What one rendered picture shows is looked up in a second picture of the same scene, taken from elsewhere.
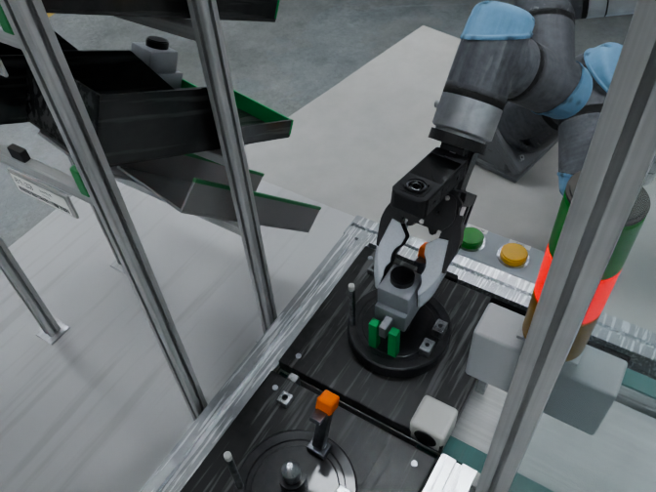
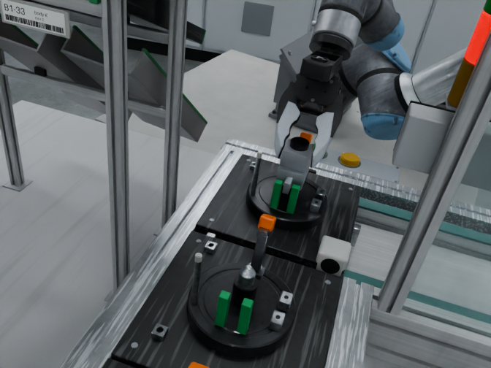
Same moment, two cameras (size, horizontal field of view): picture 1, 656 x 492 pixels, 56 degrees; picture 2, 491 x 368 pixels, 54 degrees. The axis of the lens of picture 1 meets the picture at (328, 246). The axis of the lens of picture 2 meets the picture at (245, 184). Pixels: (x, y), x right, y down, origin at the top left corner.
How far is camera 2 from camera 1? 34 cm
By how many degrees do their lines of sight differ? 21
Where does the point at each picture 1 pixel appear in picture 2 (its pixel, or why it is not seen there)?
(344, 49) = not seen: hidden behind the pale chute
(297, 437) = (232, 267)
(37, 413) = not seen: outside the picture
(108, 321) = (9, 225)
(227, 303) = not seen: hidden behind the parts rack
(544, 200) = (345, 146)
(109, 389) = (20, 276)
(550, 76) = (386, 9)
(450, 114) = (329, 23)
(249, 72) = (65, 109)
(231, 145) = (181, 18)
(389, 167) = (231, 125)
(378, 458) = (299, 281)
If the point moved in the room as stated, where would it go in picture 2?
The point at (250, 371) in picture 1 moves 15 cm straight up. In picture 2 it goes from (171, 234) to (175, 152)
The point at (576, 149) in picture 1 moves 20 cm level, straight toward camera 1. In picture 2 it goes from (375, 96) to (378, 136)
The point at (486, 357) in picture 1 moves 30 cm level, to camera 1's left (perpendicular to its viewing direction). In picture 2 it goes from (416, 139) to (158, 152)
